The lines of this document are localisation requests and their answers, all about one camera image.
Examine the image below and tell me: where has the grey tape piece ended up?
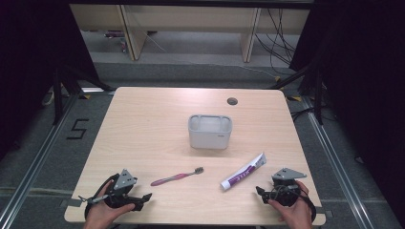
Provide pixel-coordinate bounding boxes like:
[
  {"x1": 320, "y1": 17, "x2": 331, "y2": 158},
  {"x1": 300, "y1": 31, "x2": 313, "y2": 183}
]
[
  {"x1": 314, "y1": 206, "x2": 334, "y2": 219},
  {"x1": 59, "y1": 198, "x2": 84, "y2": 208}
]

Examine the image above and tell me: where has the thin white floor cable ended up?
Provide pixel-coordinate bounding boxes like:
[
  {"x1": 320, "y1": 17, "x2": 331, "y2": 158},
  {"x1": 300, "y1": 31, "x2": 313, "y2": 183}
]
[{"x1": 190, "y1": 61, "x2": 279, "y2": 79}]

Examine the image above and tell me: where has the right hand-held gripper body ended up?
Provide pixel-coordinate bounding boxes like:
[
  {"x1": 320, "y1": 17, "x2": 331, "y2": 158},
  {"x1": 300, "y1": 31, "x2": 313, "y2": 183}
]
[{"x1": 269, "y1": 167, "x2": 309, "y2": 208}]

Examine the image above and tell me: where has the black curtain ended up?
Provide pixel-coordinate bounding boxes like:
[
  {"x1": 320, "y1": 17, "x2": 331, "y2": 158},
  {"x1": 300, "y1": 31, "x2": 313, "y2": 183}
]
[
  {"x1": 0, "y1": 0, "x2": 102, "y2": 161},
  {"x1": 288, "y1": 0, "x2": 405, "y2": 220}
]

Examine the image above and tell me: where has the white plastic holder box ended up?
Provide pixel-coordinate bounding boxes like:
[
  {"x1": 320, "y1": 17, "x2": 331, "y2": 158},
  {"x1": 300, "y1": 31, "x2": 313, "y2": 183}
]
[{"x1": 187, "y1": 114, "x2": 233, "y2": 151}]

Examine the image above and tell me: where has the person's left hand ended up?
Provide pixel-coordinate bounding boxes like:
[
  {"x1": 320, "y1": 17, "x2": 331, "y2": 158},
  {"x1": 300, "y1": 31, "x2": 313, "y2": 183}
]
[{"x1": 83, "y1": 180, "x2": 137, "y2": 229}]

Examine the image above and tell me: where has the bundle of black cables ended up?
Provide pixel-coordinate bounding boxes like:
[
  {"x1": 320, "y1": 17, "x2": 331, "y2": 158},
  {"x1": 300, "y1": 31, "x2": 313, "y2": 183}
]
[{"x1": 253, "y1": 8, "x2": 300, "y2": 76}]

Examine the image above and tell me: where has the small red and white item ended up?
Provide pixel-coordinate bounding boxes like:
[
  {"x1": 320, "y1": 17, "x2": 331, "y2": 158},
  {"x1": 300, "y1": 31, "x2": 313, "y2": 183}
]
[{"x1": 103, "y1": 30, "x2": 129, "y2": 53}]

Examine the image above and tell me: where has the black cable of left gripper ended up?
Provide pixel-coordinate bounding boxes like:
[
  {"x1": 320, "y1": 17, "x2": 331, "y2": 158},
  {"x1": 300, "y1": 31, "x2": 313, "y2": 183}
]
[{"x1": 83, "y1": 173, "x2": 120, "y2": 221}]

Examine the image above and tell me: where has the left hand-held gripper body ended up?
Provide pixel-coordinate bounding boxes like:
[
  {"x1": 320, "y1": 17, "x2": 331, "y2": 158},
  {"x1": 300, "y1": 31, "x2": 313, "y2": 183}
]
[{"x1": 104, "y1": 168, "x2": 139, "y2": 210}]

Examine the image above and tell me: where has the black metal stand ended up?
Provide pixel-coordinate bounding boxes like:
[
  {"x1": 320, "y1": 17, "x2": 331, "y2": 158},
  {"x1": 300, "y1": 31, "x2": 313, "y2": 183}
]
[
  {"x1": 268, "y1": 60, "x2": 326, "y2": 126},
  {"x1": 52, "y1": 63, "x2": 117, "y2": 126}
]

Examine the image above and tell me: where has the light wooden desk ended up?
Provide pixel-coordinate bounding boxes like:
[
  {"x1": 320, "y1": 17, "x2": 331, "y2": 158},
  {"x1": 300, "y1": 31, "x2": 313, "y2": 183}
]
[{"x1": 69, "y1": 3, "x2": 311, "y2": 63}]

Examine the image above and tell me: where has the pink toothbrush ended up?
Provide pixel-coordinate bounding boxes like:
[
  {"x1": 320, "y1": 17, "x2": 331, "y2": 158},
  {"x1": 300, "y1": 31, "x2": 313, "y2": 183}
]
[{"x1": 150, "y1": 166, "x2": 205, "y2": 187}]

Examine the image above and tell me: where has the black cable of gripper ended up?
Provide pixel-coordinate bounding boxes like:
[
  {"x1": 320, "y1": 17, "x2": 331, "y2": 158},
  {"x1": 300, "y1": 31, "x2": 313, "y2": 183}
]
[
  {"x1": 294, "y1": 187, "x2": 317, "y2": 223},
  {"x1": 83, "y1": 173, "x2": 120, "y2": 221}
]

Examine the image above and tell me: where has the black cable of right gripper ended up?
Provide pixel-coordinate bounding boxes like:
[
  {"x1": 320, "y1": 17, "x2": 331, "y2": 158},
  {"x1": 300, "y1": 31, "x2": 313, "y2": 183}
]
[{"x1": 294, "y1": 187, "x2": 317, "y2": 223}]

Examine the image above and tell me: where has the black floor cable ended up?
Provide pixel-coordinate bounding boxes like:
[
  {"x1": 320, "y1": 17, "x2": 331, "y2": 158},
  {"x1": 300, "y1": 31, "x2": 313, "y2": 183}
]
[{"x1": 289, "y1": 106, "x2": 338, "y2": 123}]

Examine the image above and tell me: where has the aluminium floor rail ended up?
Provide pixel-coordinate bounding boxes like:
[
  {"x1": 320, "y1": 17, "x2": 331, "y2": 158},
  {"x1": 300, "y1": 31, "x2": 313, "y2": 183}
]
[
  {"x1": 0, "y1": 94, "x2": 80, "y2": 227},
  {"x1": 302, "y1": 96, "x2": 377, "y2": 229}
]

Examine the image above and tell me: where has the person's right hand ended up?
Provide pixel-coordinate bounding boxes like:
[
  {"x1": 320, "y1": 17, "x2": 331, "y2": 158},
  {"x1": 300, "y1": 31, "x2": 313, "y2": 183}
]
[{"x1": 266, "y1": 180, "x2": 315, "y2": 229}]

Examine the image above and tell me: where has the white and purple toothpaste tube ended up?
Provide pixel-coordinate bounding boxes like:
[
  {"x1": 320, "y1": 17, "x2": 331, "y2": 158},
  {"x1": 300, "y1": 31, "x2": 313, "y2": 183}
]
[{"x1": 220, "y1": 152, "x2": 267, "y2": 192}]

